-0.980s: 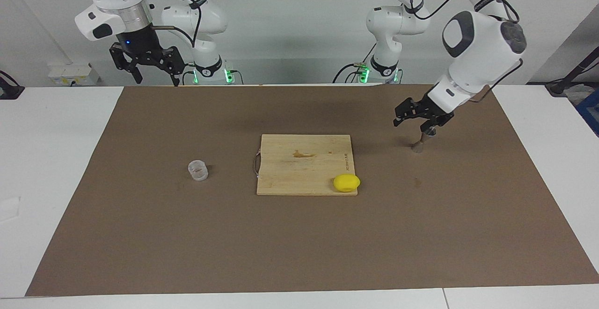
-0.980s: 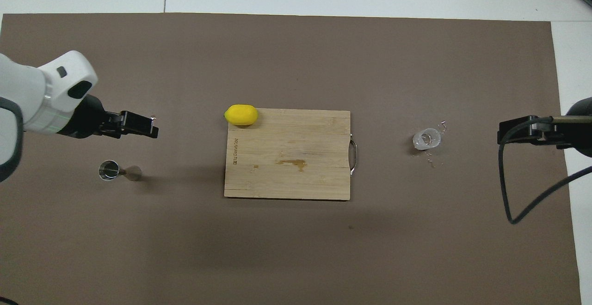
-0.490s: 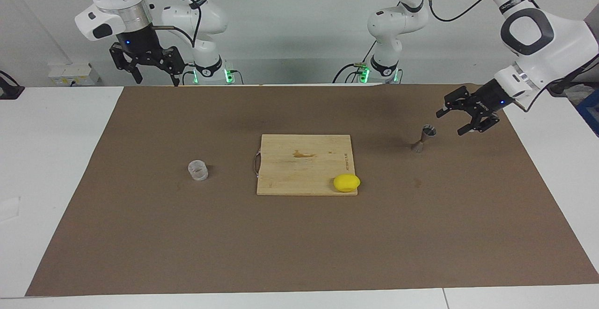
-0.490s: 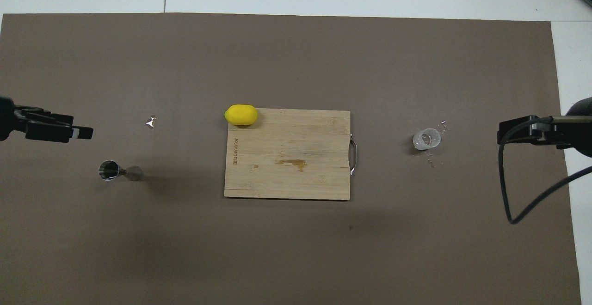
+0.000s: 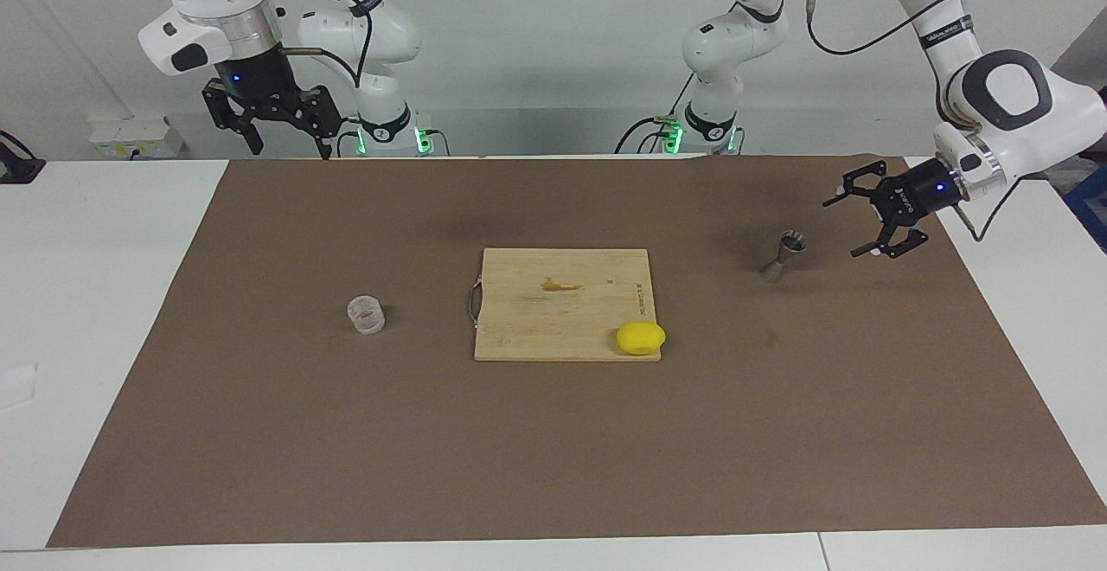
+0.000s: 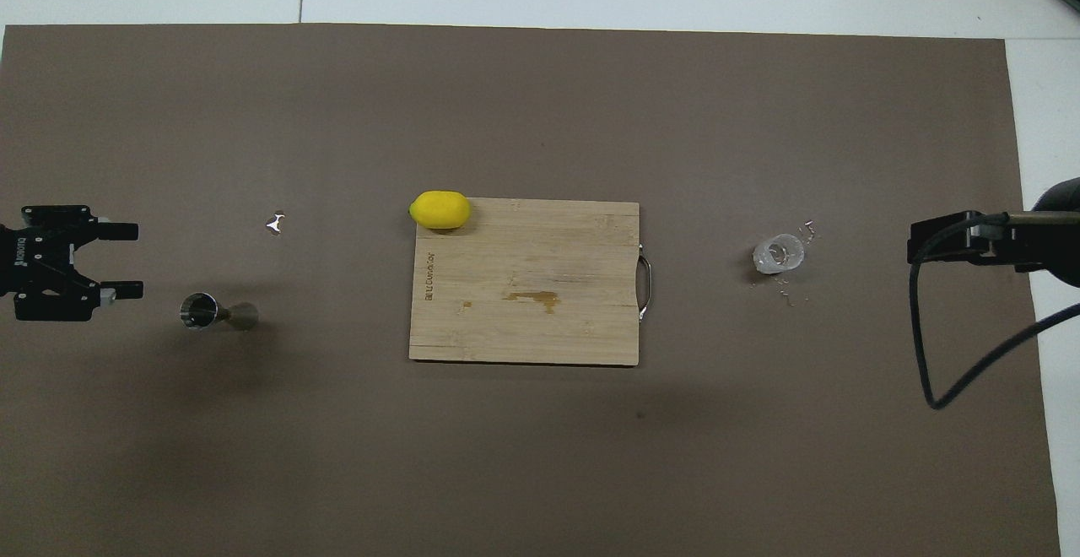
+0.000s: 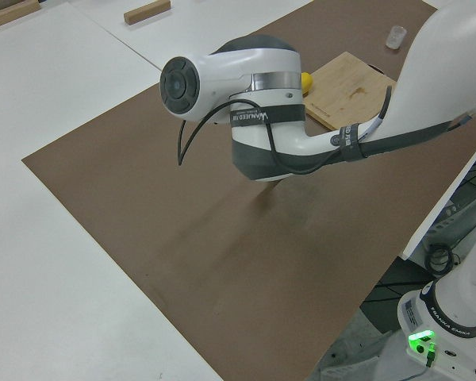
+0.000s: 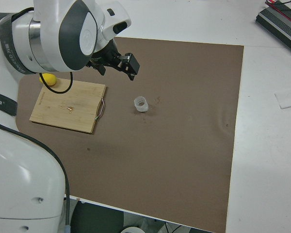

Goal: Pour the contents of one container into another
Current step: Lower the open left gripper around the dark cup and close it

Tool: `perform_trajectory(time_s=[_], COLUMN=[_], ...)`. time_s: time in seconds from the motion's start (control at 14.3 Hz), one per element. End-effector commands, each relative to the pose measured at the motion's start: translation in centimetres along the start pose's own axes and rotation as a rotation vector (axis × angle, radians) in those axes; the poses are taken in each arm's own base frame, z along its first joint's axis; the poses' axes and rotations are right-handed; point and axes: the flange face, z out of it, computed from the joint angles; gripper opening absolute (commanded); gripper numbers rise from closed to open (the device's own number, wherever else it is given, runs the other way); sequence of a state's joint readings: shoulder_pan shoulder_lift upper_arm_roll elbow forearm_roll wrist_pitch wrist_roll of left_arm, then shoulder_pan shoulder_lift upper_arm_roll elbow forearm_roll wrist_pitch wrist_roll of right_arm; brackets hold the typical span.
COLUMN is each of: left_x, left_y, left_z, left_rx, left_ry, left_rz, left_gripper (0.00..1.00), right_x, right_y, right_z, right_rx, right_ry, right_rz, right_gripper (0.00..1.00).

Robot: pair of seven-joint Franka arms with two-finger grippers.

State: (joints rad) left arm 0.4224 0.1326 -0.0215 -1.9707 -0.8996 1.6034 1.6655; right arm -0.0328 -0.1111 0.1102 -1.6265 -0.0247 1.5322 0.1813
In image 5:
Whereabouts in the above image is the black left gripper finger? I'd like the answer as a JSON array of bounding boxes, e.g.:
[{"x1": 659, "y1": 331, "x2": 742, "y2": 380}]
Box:
[
  {"x1": 822, "y1": 160, "x2": 899, "y2": 209},
  {"x1": 849, "y1": 221, "x2": 931, "y2": 260}
]

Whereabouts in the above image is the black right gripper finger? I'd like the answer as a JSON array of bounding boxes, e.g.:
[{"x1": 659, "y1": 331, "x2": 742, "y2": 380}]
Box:
[
  {"x1": 294, "y1": 85, "x2": 340, "y2": 159},
  {"x1": 203, "y1": 80, "x2": 265, "y2": 155}
]

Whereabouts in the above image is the metal jigger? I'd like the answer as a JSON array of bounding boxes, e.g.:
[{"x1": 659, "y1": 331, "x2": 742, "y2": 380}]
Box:
[{"x1": 759, "y1": 231, "x2": 808, "y2": 285}]

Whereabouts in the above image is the white power strip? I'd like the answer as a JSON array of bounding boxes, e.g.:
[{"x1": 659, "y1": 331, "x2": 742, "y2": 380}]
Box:
[{"x1": 89, "y1": 117, "x2": 184, "y2": 159}]

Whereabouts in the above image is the yellow lemon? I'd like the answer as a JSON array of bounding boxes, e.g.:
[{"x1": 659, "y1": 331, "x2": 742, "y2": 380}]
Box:
[{"x1": 616, "y1": 322, "x2": 667, "y2": 356}]

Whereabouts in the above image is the brown table mat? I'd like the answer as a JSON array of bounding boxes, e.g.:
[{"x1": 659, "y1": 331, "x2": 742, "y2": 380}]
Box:
[{"x1": 48, "y1": 156, "x2": 1107, "y2": 549}]

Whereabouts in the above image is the wooden cutting board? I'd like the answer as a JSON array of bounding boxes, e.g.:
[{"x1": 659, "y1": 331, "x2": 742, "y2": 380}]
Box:
[{"x1": 468, "y1": 248, "x2": 662, "y2": 362}]

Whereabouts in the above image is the white tape patch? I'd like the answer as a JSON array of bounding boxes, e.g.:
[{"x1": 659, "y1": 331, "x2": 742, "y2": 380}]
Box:
[{"x1": 0, "y1": 363, "x2": 40, "y2": 409}]

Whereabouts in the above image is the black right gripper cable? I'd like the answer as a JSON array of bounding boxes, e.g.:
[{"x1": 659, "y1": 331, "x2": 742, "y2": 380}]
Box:
[{"x1": 277, "y1": 0, "x2": 374, "y2": 89}]

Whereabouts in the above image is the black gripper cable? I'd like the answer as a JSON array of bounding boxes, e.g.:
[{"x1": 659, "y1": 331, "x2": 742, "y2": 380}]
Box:
[
  {"x1": 277, "y1": 0, "x2": 374, "y2": 89},
  {"x1": 804, "y1": 0, "x2": 1052, "y2": 243}
]

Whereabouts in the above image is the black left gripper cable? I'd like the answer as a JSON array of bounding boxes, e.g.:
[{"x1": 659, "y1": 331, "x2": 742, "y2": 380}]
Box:
[{"x1": 804, "y1": 0, "x2": 1052, "y2": 243}]

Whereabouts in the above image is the black clamp mount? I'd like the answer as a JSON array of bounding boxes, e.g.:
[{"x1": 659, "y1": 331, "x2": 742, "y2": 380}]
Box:
[{"x1": 0, "y1": 130, "x2": 46, "y2": 184}]

